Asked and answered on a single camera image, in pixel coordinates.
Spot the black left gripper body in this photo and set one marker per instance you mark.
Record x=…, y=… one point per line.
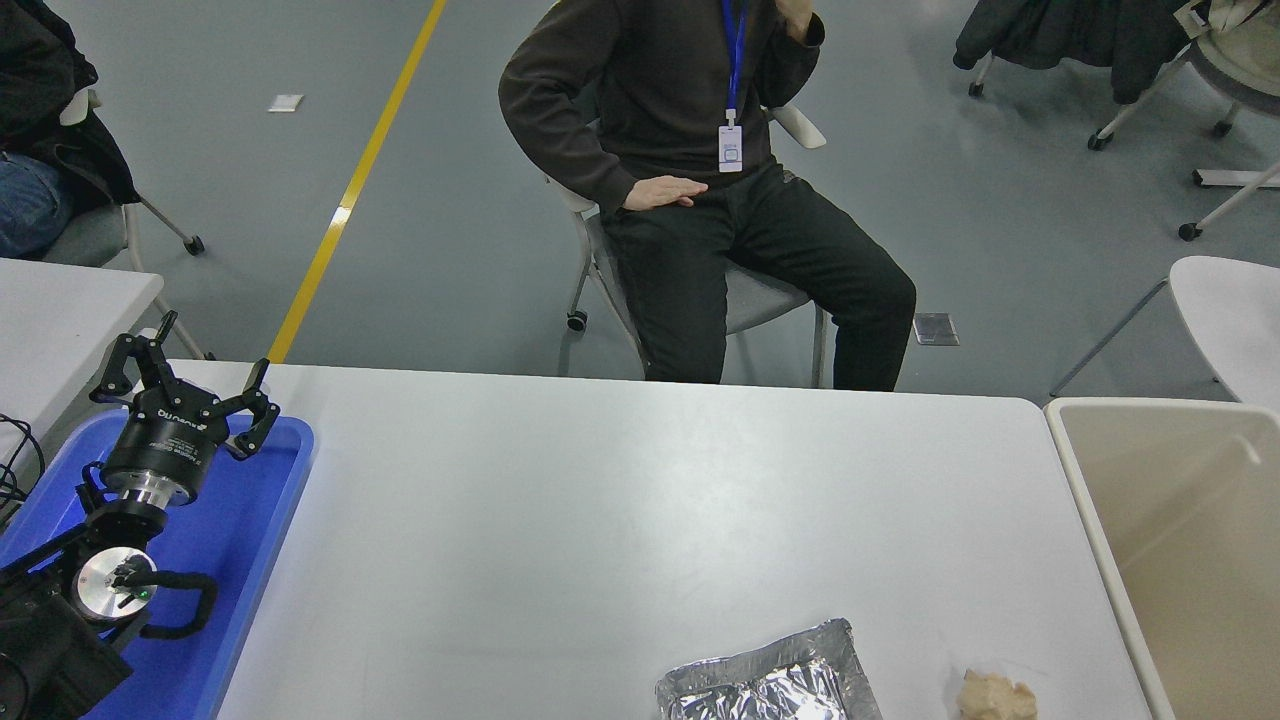
x=165, y=445

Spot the silver foil tray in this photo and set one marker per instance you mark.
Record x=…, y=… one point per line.
x=770, y=680

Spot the person's right hand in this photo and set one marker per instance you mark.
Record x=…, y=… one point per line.
x=665, y=192

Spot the person's left hand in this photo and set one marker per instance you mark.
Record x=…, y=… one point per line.
x=797, y=12

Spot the white side table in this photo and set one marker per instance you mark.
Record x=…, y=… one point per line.
x=60, y=320

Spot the blue plastic tray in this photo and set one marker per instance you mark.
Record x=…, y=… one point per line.
x=220, y=560

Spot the yellow floor tape line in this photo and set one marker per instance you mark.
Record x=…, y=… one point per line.
x=314, y=280

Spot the grey chair with white armrests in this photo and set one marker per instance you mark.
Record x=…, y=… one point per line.
x=90, y=235
x=755, y=300

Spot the white paper floor label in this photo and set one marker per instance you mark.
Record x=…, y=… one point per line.
x=285, y=103

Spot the person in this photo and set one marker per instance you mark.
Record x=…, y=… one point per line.
x=30, y=80
x=660, y=90

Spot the silver floor outlet plate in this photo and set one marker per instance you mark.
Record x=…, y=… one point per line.
x=936, y=329

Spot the crumpled tan paper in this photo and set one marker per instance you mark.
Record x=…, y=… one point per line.
x=990, y=697

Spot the dark jacket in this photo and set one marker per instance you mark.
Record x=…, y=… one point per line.
x=1080, y=35

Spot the large pale bin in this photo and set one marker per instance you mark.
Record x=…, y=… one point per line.
x=1180, y=560

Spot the white plastic chair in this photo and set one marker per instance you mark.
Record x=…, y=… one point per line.
x=1230, y=310

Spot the white wheeled stand base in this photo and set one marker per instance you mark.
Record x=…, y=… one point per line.
x=1230, y=178

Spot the grey wheeled chair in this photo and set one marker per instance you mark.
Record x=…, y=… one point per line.
x=1250, y=95

